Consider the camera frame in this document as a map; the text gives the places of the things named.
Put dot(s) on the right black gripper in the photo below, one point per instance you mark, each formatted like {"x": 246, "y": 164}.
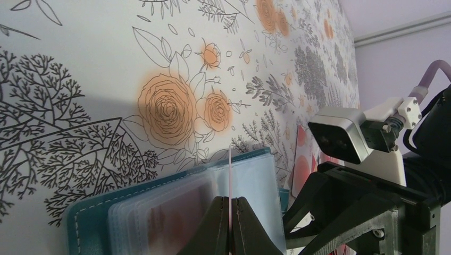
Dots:
{"x": 368, "y": 214}

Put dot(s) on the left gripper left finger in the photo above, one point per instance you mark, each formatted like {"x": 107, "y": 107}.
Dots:
{"x": 212, "y": 234}

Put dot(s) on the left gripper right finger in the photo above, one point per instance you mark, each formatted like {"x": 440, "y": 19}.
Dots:
{"x": 248, "y": 236}

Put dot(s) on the teal card holder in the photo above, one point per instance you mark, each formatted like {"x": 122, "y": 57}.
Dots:
{"x": 160, "y": 216}

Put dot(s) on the white card with red circle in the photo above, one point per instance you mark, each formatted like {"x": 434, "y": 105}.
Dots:
{"x": 230, "y": 246}

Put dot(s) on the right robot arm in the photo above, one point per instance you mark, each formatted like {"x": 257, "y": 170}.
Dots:
{"x": 429, "y": 150}

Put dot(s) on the pile of red cards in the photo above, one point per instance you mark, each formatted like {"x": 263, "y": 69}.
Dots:
{"x": 308, "y": 156}

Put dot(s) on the floral patterned table mat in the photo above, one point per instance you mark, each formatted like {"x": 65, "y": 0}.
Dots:
{"x": 101, "y": 95}

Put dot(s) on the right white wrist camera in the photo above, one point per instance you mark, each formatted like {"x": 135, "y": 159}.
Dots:
{"x": 366, "y": 140}

